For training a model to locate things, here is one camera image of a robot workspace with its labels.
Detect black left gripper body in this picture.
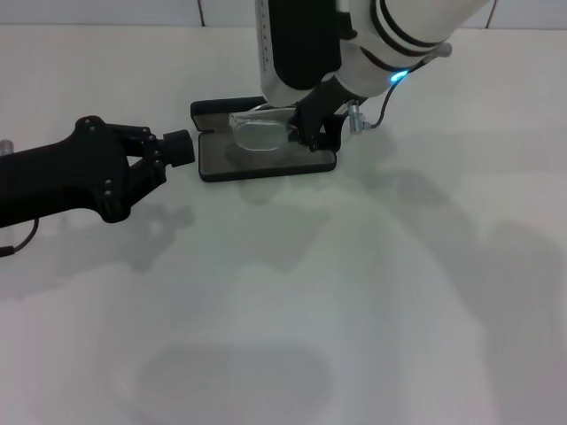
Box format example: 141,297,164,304
0,115,134,229

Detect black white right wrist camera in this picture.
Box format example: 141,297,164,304
255,0,343,108

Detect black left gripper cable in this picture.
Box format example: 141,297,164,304
0,219,41,259

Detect black glasses case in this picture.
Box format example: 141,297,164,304
190,96,340,182

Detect clear white glasses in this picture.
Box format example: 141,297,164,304
228,104,303,153

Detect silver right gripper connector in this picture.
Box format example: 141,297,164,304
347,100,369,134

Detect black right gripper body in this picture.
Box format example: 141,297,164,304
291,78,352,135

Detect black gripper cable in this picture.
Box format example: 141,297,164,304
365,55,439,130
0,219,41,259

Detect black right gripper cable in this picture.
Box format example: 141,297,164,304
365,55,439,130

